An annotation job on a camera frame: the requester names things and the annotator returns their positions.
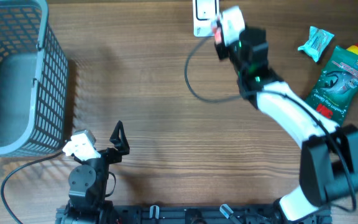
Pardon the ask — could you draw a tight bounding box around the white barcode scanner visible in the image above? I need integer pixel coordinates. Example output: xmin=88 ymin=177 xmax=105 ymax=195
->
xmin=193 ymin=0 xmax=219 ymax=37

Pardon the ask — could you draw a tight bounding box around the green 3M glove package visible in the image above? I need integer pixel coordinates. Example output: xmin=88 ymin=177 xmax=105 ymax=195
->
xmin=305 ymin=46 xmax=358 ymax=125

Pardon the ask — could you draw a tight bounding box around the light green wipes packet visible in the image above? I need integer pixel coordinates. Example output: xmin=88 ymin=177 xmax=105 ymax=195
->
xmin=298 ymin=26 xmax=334 ymax=63

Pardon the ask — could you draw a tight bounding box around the grey plastic mesh basket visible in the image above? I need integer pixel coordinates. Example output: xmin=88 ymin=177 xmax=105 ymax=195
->
xmin=0 ymin=1 xmax=69 ymax=157

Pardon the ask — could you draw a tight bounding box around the right black camera cable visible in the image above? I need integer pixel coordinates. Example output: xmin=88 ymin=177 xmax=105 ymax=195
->
xmin=183 ymin=35 xmax=357 ymax=214

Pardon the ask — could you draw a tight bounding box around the left black camera cable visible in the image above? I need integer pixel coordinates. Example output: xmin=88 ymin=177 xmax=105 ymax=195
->
xmin=0 ymin=150 xmax=67 ymax=224

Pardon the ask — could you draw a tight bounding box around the black camera cable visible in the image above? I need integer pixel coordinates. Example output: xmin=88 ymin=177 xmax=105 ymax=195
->
xmin=183 ymin=35 xmax=357 ymax=214
xmin=0 ymin=150 xmax=67 ymax=224

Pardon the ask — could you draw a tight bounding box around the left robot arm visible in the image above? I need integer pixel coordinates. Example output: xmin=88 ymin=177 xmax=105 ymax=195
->
xmin=55 ymin=121 xmax=130 ymax=223

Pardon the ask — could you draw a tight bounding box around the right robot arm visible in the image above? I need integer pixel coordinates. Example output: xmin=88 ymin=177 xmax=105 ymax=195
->
xmin=213 ymin=26 xmax=358 ymax=223

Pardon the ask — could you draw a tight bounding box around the small red sachet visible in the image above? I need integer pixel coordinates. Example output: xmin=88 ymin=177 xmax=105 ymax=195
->
xmin=211 ymin=19 xmax=223 ymax=45

